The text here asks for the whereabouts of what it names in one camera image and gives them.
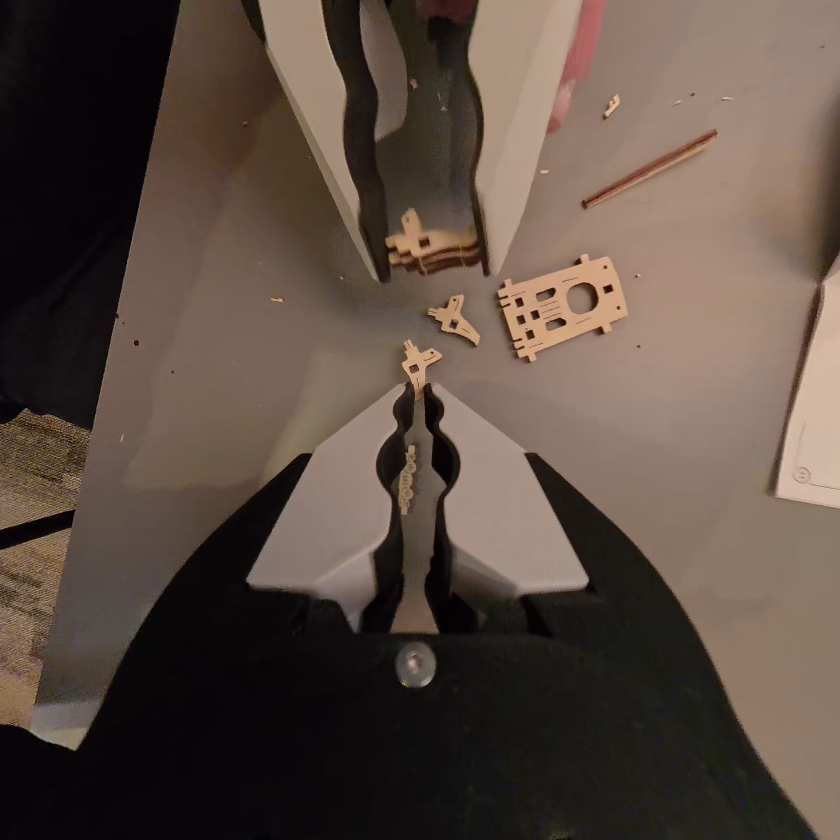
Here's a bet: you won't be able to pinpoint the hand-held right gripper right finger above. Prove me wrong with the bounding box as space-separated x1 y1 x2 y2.
423 382 590 634

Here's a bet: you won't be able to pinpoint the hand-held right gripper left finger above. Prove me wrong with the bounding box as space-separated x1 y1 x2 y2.
247 382 417 634

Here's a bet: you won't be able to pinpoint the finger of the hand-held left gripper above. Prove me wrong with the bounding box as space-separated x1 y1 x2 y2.
449 0 586 278
243 0 409 284

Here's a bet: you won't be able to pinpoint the wooden model pieces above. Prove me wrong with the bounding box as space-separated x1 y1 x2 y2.
386 209 488 275

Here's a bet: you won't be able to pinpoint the small wooden model piece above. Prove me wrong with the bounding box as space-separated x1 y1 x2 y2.
402 339 442 403

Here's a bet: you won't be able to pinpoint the pink object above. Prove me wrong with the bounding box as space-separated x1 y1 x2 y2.
546 0 608 134

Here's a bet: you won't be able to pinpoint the small notched wooden strip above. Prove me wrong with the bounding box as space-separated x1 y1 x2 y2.
396 445 419 517

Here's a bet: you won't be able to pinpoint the thin brown wooden stick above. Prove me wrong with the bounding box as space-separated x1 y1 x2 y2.
581 129 719 210

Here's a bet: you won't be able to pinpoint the small hooked wooden piece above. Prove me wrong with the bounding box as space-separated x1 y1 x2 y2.
428 294 482 347

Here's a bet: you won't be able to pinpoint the wooden plate with holes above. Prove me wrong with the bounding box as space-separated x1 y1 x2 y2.
497 255 629 366

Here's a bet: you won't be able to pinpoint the person's dark clothing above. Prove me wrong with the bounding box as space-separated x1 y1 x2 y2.
0 0 181 431

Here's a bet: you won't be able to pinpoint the thin black bar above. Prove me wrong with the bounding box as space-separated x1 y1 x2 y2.
0 508 76 551

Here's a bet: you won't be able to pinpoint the instruction booklet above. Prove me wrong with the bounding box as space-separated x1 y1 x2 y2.
773 259 840 510

